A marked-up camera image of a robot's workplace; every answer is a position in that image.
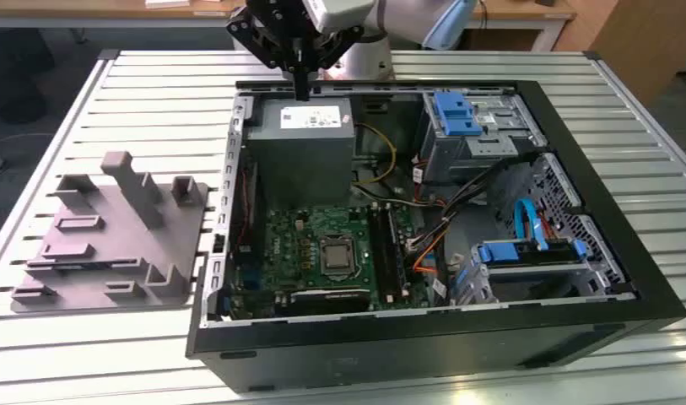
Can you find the black wire bundle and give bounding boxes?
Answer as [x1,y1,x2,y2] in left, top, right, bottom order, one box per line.
[420,151,546,254]

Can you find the wooden cabinet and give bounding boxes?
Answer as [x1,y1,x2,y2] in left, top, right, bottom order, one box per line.
[559,0,686,106]

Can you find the metal drive cage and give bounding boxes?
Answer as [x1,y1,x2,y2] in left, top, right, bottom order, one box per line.
[419,90,546,186]

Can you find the blue board connector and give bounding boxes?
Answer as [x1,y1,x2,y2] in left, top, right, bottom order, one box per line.
[237,269,263,292]

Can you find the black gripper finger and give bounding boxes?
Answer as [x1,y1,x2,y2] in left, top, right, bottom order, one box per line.
[225,7,303,101]
[300,24,364,101]

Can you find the grey power supply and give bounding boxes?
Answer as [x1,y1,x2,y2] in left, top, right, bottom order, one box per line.
[244,97,357,208]

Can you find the metal disk bay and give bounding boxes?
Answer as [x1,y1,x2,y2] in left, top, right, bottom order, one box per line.
[451,238,639,305]

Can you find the blue flat cable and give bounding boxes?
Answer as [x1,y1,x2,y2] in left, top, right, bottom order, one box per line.
[452,265,479,305]

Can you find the blue SATA cable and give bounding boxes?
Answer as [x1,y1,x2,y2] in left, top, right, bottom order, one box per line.
[512,197,550,252]

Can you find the green motherboard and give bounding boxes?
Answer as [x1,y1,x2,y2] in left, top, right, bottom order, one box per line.
[228,202,433,316]

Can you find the blue plastic drive bracket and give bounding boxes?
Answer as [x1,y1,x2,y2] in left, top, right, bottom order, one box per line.
[433,91,487,138]

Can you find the hard disk in blue carrier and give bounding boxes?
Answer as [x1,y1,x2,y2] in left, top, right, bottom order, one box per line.
[476,238,588,265]

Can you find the silver CPU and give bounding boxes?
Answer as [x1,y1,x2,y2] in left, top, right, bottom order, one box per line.
[317,243,355,271]

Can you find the wooden desk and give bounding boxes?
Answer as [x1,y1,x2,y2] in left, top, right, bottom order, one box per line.
[0,0,579,51]

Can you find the grey parts rack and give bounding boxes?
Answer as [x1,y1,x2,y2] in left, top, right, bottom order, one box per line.
[9,150,215,316]

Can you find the orange red wire bundle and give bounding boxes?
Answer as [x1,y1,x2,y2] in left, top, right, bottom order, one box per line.
[412,248,440,276]

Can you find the black PC case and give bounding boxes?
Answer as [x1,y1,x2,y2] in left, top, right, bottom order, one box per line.
[184,78,686,394]

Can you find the yellow wire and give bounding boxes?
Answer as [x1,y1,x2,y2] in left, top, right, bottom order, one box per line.
[353,121,399,185]

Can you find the black graphics card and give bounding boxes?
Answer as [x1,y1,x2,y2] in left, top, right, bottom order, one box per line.
[273,286,372,316]

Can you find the installed black RAM stick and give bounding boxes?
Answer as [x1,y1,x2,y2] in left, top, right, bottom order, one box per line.
[385,202,411,296]

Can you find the black office chair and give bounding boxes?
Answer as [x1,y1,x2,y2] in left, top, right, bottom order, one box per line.
[0,27,57,126]

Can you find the CPU socket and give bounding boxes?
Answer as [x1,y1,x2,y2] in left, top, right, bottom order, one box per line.
[313,230,361,284]

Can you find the black RAM slot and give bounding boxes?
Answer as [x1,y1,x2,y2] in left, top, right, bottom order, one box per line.
[368,202,397,299]

